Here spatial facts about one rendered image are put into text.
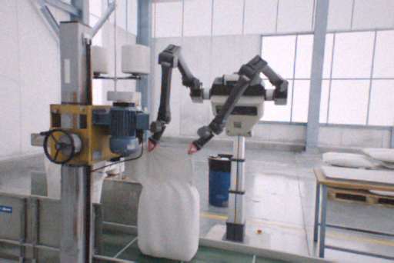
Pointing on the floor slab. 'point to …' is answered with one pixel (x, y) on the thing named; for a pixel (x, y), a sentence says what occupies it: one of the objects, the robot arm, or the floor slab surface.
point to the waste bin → (219, 179)
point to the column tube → (71, 253)
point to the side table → (339, 224)
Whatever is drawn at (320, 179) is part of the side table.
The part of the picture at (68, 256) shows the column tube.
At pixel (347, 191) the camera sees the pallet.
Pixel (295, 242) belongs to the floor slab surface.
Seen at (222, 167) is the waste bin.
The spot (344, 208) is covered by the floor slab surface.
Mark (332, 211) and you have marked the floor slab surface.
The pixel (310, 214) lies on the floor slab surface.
